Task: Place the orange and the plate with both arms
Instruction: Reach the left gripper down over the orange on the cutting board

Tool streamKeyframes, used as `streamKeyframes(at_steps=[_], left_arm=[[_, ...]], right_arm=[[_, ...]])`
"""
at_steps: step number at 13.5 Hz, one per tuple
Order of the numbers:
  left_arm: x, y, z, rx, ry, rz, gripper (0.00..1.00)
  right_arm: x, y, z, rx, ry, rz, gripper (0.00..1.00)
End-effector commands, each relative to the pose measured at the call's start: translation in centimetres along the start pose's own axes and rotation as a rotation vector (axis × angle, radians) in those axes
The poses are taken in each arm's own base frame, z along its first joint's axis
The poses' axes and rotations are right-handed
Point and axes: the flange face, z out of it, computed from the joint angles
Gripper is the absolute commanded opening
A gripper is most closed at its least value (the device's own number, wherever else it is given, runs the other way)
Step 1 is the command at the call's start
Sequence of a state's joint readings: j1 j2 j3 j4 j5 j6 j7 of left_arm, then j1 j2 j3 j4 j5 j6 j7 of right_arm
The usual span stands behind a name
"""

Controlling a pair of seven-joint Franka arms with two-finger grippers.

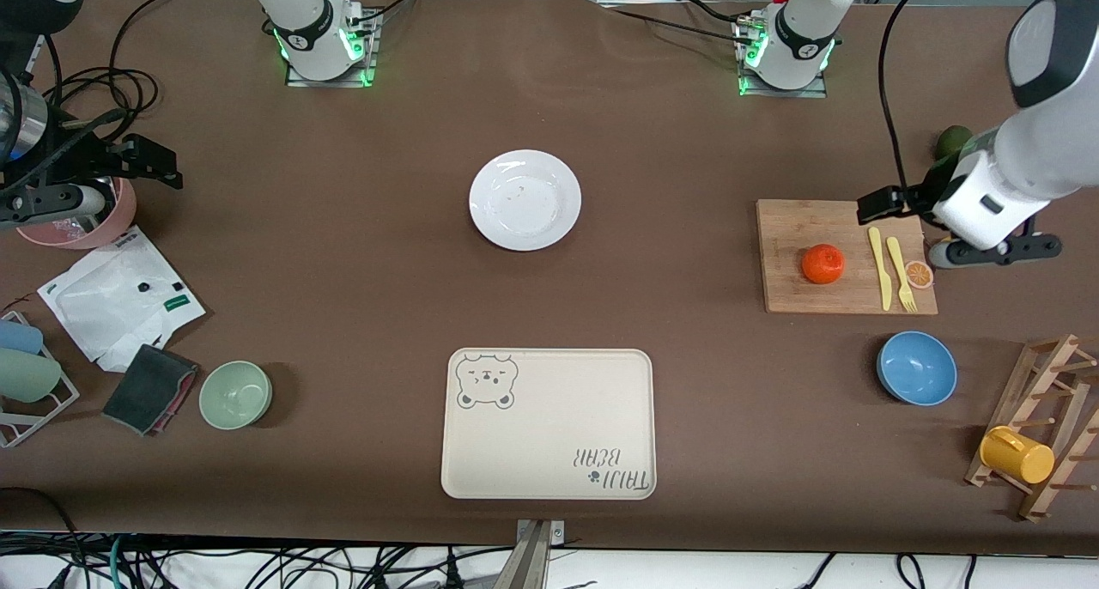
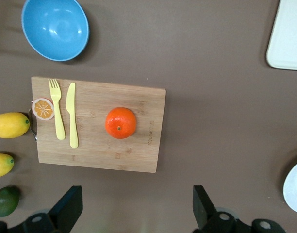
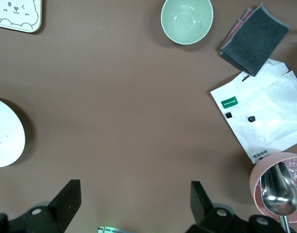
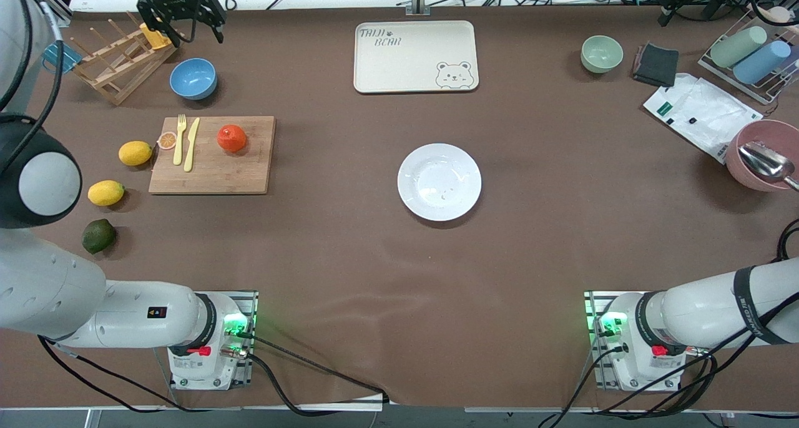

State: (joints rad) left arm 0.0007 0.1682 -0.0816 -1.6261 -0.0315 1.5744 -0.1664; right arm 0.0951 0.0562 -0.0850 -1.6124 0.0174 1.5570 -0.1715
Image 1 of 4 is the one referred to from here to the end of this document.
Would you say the orange mandarin fruit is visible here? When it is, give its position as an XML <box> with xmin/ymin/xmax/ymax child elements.
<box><xmin>801</xmin><ymin>244</ymin><xmax>846</xmax><ymax>286</ymax></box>

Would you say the white round plate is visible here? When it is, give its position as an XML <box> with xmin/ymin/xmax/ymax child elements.
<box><xmin>468</xmin><ymin>149</ymin><xmax>583</xmax><ymax>252</ymax></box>

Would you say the dark green avocado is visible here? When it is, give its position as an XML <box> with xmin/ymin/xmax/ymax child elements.
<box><xmin>934</xmin><ymin>125</ymin><xmax>975</xmax><ymax>162</ymax></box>

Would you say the yellow plastic knife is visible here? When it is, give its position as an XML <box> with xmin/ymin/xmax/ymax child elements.
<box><xmin>867</xmin><ymin>227</ymin><xmax>894</xmax><ymax>312</ymax></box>

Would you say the yellow plastic fork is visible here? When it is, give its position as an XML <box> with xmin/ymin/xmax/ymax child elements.
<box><xmin>885</xmin><ymin>236</ymin><xmax>918</xmax><ymax>313</ymax></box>

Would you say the pink bowl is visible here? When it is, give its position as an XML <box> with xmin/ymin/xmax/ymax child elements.
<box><xmin>15</xmin><ymin>177</ymin><xmax>138</xmax><ymax>250</ymax></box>

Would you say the wooden cutting board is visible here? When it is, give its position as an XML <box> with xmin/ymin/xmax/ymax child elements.
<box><xmin>756</xmin><ymin>199</ymin><xmax>938</xmax><ymax>315</ymax></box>

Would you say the white plastic bag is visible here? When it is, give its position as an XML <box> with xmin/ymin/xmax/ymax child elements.
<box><xmin>37</xmin><ymin>226</ymin><xmax>207</xmax><ymax>373</ymax></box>

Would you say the blue bowl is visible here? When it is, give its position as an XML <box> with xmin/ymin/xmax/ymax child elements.
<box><xmin>876</xmin><ymin>331</ymin><xmax>958</xmax><ymax>407</ymax></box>

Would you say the light blue cup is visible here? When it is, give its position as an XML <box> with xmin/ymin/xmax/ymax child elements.
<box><xmin>0</xmin><ymin>319</ymin><xmax>44</xmax><ymax>355</ymax></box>

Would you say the wooden peg mug rack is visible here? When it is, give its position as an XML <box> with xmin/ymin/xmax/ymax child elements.
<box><xmin>964</xmin><ymin>333</ymin><xmax>1099</xmax><ymax>523</ymax></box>

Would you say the dark grey folded cloth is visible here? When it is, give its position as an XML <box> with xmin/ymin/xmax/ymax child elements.
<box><xmin>101</xmin><ymin>343</ymin><xmax>200</xmax><ymax>437</ymax></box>

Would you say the pale green cup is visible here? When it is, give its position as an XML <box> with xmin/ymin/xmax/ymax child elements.
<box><xmin>0</xmin><ymin>349</ymin><xmax>63</xmax><ymax>404</ymax></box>

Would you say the pale green bowl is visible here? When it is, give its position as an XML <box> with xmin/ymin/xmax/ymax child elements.
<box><xmin>198</xmin><ymin>361</ymin><xmax>274</xmax><ymax>431</ymax></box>

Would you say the yellow mug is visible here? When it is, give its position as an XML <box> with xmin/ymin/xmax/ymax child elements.
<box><xmin>980</xmin><ymin>426</ymin><xmax>1055</xmax><ymax>485</ymax></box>

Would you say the cream bear print tray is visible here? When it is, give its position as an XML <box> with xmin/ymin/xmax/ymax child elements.
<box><xmin>440</xmin><ymin>348</ymin><xmax>658</xmax><ymax>501</ymax></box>

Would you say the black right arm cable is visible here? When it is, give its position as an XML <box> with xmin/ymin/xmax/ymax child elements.
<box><xmin>0</xmin><ymin>108</ymin><xmax>128</xmax><ymax>186</ymax></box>

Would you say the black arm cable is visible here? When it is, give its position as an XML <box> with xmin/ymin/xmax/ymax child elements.
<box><xmin>0</xmin><ymin>108</ymin><xmax>128</xmax><ymax>186</ymax></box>
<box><xmin>877</xmin><ymin>0</ymin><xmax>956</xmax><ymax>191</ymax></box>

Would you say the coiled black cable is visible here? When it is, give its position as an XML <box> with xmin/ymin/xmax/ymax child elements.
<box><xmin>34</xmin><ymin>0</ymin><xmax>220</xmax><ymax>143</ymax></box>

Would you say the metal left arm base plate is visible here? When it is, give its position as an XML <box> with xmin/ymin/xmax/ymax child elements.
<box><xmin>737</xmin><ymin>14</ymin><xmax>829</xmax><ymax>99</ymax></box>

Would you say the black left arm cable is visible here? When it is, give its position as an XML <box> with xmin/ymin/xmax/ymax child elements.
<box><xmin>877</xmin><ymin>0</ymin><xmax>956</xmax><ymax>191</ymax></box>

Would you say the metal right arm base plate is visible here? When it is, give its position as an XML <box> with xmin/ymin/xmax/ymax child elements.
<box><xmin>286</xmin><ymin>9</ymin><xmax>379</xmax><ymax>88</ymax></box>

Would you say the white wire cup rack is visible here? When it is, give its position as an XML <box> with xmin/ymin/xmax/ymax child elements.
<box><xmin>0</xmin><ymin>310</ymin><xmax>81</xmax><ymax>448</ymax></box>

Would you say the black left base cable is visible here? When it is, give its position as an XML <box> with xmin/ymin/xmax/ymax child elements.
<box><xmin>601</xmin><ymin>1</ymin><xmax>750</xmax><ymax>42</ymax></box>

